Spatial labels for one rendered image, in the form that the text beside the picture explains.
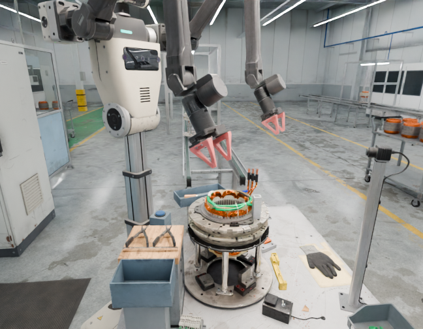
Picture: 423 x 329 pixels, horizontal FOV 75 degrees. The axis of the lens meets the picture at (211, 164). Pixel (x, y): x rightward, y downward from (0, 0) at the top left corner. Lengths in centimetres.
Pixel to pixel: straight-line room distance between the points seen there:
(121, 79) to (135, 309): 81
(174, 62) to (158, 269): 62
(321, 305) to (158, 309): 63
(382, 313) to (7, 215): 283
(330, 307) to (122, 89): 115
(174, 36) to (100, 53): 49
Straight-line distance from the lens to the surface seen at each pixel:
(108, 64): 118
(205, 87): 72
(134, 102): 120
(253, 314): 115
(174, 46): 78
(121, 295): 88
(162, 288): 84
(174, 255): 92
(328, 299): 127
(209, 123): 74
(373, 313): 122
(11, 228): 312
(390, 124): 469
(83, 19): 101
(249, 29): 123
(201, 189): 143
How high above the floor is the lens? 161
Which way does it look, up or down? 18 degrees down
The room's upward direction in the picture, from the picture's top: straight up
